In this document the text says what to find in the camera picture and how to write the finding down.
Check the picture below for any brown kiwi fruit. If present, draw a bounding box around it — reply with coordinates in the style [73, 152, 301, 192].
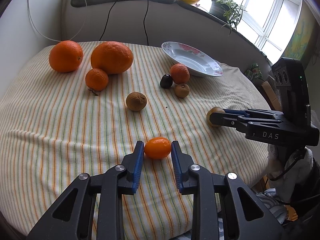
[206, 107, 225, 128]

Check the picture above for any small brown longan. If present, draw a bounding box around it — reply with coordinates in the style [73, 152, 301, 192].
[174, 83, 190, 98]

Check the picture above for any dark purple plum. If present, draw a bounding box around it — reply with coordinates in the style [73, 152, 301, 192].
[159, 74, 173, 89]

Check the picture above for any small orange kumquat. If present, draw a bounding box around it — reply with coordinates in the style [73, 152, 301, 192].
[144, 137, 171, 160]

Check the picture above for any brown round fruit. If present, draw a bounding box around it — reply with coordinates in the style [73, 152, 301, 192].
[126, 92, 148, 112]

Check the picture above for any small mandarin with stem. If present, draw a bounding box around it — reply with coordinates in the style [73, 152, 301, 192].
[85, 68, 108, 95]

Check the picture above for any large oval orange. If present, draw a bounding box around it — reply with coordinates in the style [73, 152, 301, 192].
[91, 41, 133, 75]

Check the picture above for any large round orange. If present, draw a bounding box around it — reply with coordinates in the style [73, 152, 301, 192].
[49, 41, 84, 73]

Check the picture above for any white gloved right hand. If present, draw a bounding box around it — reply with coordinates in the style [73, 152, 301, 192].
[266, 145, 313, 203]

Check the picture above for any cardboard box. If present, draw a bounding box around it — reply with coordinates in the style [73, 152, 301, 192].
[260, 81, 282, 111]

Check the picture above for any green printed bag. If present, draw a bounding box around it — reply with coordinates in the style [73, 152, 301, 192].
[244, 63, 263, 81]

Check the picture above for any floral white plate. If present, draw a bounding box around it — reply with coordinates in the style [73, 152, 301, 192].
[161, 41, 223, 77]

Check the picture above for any striped tablecloth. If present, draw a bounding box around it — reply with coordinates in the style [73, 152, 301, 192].
[1, 42, 268, 235]

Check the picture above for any potted spider plant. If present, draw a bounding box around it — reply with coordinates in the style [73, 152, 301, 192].
[209, 0, 246, 35]

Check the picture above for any grey sill cushion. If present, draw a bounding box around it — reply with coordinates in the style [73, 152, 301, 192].
[65, 0, 271, 67]

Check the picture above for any wall map poster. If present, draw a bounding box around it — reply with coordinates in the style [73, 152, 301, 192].
[282, 1, 318, 64]

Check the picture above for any black cable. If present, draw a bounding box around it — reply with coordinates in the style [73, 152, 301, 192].
[143, 0, 150, 46]
[98, 0, 127, 42]

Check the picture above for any white cable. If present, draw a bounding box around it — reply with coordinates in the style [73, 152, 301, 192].
[26, 0, 89, 43]

